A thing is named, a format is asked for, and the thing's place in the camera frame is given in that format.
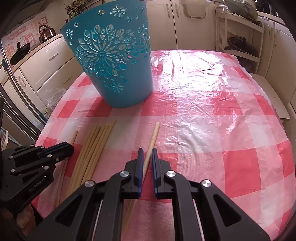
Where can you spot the green vegetable bag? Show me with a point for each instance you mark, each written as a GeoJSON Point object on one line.
{"type": "Point", "coordinates": [242, 8]}

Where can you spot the steel refrigerator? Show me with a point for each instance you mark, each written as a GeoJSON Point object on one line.
{"type": "Point", "coordinates": [13, 120]}

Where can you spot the white hanging plastic bin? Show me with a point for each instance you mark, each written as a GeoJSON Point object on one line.
{"type": "Point", "coordinates": [195, 9]}

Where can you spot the teal cutout plastic basket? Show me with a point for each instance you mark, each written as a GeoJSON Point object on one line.
{"type": "Point", "coordinates": [129, 88]}

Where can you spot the white shelf rack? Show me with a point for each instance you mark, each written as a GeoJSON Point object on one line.
{"type": "Point", "coordinates": [240, 30]}

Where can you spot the pink wall sticker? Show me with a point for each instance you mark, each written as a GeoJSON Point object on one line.
{"type": "Point", "coordinates": [23, 34]}

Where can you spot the floral waste bin with bag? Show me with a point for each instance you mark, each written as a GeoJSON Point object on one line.
{"type": "Point", "coordinates": [55, 99]}

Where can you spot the pale wooden chopstick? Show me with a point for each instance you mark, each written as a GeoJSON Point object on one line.
{"type": "Point", "coordinates": [152, 139]}
{"type": "Point", "coordinates": [74, 136]}

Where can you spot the beige bench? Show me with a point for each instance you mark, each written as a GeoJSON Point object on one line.
{"type": "Point", "coordinates": [270, 95]}

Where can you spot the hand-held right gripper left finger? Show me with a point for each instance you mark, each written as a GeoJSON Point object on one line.
{"type": "Point", "coordinates": [139, 169]}

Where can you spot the steel kettle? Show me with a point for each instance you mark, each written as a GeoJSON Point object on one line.
{"type": "Point", "coordinates": [47, 33]}

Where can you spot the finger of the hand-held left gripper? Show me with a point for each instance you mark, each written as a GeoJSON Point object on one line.
{"type": "Point", "coordinates": [54, 149]}
{"type": "Point", "coordinates": [63, 154]}

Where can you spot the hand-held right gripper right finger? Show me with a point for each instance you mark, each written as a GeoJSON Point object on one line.
{"type": "Point", "coordinates": [154, 173]}

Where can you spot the cream tall door cabinet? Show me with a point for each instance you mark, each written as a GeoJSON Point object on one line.
{"type": "Point", "coordinates": [279, 53]}

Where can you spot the cream double door cabinet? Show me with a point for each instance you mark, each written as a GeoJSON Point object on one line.
{"type": "Point", "coordinates": [171, 25]}

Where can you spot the dark pan with glass lid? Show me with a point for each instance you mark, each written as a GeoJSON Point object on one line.
{"type": "Point", "coordinates": [240, 46]}

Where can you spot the cream drawer cabinet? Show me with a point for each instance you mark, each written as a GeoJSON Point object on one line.
{"type": "Point", "coordinates": [46, 67]}

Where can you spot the pink checked plastic tablecloth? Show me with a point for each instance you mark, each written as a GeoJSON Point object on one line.
{"type": "Point", "coordinates": [208, 139]}

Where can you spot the bundle of wooden chopsticks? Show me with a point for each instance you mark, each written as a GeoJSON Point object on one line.
{"type": "Point", "coordinates": [92, 157]}

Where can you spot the black wok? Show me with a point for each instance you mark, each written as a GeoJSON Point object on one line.
{"type": "Point", "coordinates": [19, 54]}

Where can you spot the kitchen utensil rack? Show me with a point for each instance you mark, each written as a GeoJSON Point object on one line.
{"type": "Point", "coordinates": [75, 10]}

